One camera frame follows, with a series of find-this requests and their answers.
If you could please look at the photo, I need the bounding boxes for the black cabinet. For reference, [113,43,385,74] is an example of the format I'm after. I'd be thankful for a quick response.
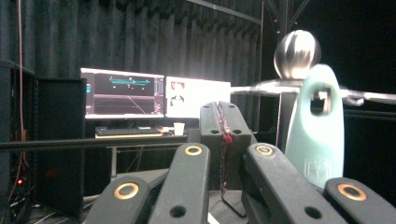
[0,59,88,219]

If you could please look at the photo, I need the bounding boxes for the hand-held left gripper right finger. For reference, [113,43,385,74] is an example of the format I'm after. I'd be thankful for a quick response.
[221,102,257,191]

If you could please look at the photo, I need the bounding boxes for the steel utensil stand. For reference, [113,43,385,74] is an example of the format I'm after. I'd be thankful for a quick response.
[230,29,396,153]

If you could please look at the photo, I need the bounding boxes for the black keyboard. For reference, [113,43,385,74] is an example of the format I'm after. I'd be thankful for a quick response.
[95,125,163,136]

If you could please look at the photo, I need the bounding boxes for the thin red black cord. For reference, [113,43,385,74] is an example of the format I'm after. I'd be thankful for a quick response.
[216,102,248,219]

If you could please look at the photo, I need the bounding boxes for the whisk with mint handle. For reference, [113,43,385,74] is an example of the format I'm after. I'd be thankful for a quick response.
[284,63,346,189]

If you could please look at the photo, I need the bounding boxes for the wooden office desk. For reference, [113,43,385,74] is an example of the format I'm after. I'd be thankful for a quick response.
[93,125,191,179]

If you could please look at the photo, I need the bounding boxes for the dark curtain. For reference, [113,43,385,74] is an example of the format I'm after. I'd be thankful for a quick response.
[0,0,264,133]

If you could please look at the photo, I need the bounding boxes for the white paper cup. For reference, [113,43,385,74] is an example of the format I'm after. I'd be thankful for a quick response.
[173,121,186,137]

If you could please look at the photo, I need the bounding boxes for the computer monitor with dark screen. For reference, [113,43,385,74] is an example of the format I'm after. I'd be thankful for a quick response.
[79,67,166,120]

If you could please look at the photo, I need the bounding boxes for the black horizontal bar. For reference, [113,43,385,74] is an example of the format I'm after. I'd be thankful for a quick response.
[0,134,201,154]

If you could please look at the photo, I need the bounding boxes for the metal truss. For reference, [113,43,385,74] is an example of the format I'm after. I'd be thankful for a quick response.
[261,0,312,35]

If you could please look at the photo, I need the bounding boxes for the computer monitor with bright screen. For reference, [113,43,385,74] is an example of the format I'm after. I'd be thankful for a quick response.
[164,76,233,119]

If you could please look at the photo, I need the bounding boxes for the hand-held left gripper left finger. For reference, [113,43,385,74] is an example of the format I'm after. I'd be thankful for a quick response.
[199,102,224,191]

